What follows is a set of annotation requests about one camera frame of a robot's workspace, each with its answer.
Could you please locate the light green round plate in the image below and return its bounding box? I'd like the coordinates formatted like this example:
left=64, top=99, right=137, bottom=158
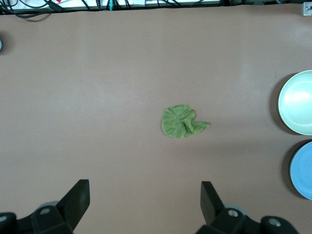
left=278, top=70, right=312, bottom=136

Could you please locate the green lettuce leaf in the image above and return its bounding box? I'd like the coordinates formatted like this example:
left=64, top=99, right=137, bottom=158
left=161, top=104, right=212, bottom=139

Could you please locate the small white bracket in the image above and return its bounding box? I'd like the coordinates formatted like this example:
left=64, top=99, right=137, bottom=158
left=301, top=1, right=312, bottom=17

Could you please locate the black floor cable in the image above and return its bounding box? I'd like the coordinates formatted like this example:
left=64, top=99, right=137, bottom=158
left=0, top=0, right=53, bottom=22

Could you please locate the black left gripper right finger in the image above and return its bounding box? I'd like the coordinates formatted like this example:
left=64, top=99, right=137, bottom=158
left=196, top=180, right=248, bottom=234

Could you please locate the blue round plate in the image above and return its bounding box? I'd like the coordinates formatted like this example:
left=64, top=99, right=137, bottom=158
left=289, top=141, right=312, bottom=201

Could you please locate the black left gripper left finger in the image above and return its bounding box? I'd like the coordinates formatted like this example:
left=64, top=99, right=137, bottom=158
left=31, top=179, right=91, bottom=234

